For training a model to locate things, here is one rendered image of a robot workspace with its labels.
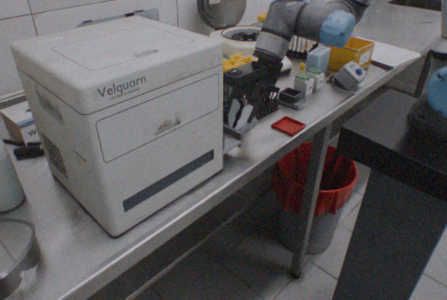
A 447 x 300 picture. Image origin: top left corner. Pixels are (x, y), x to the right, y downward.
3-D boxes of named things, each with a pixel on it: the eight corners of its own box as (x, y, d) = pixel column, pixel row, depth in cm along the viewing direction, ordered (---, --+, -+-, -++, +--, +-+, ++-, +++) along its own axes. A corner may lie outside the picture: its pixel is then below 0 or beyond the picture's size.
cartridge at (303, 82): (304, 99, 107) (307, 79, 104) (292, 95, 110) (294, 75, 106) (311, 95, 110) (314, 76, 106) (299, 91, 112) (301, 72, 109)
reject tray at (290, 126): (291, 136, 89) (292, 133, 89) (270, 126, 93) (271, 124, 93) (306, 126, 93) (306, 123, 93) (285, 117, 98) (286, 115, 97)
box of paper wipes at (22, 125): (25, 145, 86) (9, 100, 79) (7, 129, 92) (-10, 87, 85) (102, 112, 100) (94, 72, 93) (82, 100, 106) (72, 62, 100)
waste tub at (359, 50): (352, 77, 122) (358, 50, 117) (320, 67, 130) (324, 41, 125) (370, 68, 130) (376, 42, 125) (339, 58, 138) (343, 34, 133)
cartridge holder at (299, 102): (297, 110, 101) (299, 99, 99) (272, 100, 106) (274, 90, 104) (307, 104, 105) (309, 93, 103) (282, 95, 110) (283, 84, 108)
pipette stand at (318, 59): (318, 84, 117) (323, 56, 111) (299, 79, 120) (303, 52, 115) (330, 75, 123) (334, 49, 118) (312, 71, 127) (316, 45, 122)
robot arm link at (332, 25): (364, 7, 75) (318, -4, 80) (348, 17, 67) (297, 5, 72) (354, 41, 80) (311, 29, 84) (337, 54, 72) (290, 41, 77)
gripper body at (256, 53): (272, 111, 84) (290, 64, 83) (254, 105, 78) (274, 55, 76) (248, 101, 89) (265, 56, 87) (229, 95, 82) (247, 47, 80)
